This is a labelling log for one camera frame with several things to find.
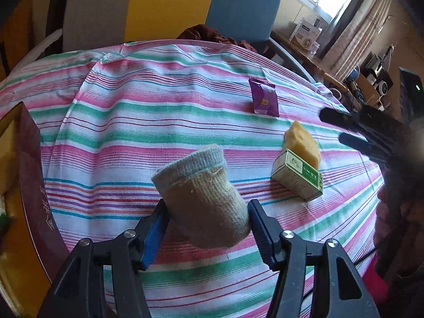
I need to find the beige sock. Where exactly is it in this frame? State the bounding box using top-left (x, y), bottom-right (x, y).
top-left (152, 144), bottom-right (250, 249)

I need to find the person's right hand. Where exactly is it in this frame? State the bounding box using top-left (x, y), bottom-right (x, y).
top-left (374, 187), bottom-right (390, 247)

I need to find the yellow sponge rear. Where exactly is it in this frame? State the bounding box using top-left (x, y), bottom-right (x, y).
top-left (283, 121), bottom-right (321, 170)

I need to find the wooden desk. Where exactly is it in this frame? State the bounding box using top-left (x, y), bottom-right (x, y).
top-left (270, 31), bottom-right (349, 92)

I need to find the dark red storage box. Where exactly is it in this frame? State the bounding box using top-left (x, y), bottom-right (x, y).
top-left (1, 103), bottom-right (69, 317)

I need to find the black speaker set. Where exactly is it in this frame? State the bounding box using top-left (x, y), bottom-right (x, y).
top-left (360, 53), bottom-right (393, 96)

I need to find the patterned curtain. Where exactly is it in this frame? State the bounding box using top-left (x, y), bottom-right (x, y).
top-left (322, 0), bottom-right (392, 81)

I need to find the green white small carton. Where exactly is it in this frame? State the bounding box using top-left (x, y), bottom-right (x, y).
top-left (271, 149), bottom-right (323, 202)

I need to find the purple snack packet rear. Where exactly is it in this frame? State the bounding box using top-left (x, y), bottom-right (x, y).
top-left (249, 78), bottom-right (280, 117)

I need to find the white cardboard box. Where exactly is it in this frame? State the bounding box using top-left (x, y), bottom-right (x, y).
top-left (291, 18), bottom-right (322, 50)

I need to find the dark red cloth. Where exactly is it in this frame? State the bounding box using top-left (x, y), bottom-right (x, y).
top-left (178, 24), bottom-right (257, 53)

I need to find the striped bed sheet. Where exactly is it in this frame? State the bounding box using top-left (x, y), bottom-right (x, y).
top-left (0, 39), bottom-right (387, 318)

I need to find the grey yellow blue headboard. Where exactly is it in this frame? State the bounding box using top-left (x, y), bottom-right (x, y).
top-left (45, 0), bottom-right (280, 55)

